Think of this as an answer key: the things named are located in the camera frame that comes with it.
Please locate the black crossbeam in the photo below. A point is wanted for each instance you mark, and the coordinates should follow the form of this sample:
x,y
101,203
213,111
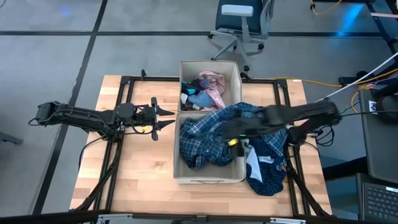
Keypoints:
x,y
46,216

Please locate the navy dotted shirt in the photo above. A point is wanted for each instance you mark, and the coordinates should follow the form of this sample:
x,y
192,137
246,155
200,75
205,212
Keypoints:
x,y
270,180

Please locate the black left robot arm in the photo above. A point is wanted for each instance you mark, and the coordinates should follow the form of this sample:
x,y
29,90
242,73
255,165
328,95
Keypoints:
x,y
81,118

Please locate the plain beige fabric bin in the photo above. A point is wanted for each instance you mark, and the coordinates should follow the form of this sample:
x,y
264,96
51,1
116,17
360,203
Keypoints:
x,y
231,90

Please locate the grey chair leg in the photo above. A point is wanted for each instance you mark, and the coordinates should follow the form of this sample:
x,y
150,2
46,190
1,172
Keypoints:
x,y
11,139

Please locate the light blue sock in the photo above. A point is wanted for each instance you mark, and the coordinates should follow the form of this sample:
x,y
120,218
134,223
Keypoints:
x,y
202,99

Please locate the black bulky device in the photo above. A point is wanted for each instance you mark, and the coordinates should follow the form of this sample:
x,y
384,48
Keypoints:
x,y
387,105

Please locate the black aluminium table frame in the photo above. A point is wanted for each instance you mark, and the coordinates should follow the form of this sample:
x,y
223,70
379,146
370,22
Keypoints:
x,y
155,78

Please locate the black side desk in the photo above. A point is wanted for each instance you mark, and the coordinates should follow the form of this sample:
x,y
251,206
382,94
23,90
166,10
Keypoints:
x,y
382,149

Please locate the black desk frame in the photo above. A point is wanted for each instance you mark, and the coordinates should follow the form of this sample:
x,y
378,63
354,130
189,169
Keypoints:
x,y
381,28

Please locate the black laptop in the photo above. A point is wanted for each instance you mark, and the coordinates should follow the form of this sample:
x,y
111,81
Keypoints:
x,y
381,202

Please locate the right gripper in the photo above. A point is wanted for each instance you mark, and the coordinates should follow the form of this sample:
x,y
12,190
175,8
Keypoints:
x,y
235,150

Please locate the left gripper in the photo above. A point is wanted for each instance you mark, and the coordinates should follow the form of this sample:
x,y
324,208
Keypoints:
x,y
144,116

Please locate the pink button shirt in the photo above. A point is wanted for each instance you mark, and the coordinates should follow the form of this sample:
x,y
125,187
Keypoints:
x,y
217,84

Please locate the grey office chair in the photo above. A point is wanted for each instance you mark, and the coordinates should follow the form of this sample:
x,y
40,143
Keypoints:
x,y
239,18

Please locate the blue plaid shirt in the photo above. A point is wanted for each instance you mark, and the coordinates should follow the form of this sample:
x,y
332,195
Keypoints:
x,y
202,140

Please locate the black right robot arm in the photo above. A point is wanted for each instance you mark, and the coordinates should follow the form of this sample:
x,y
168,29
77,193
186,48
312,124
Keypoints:
x,y
304,110

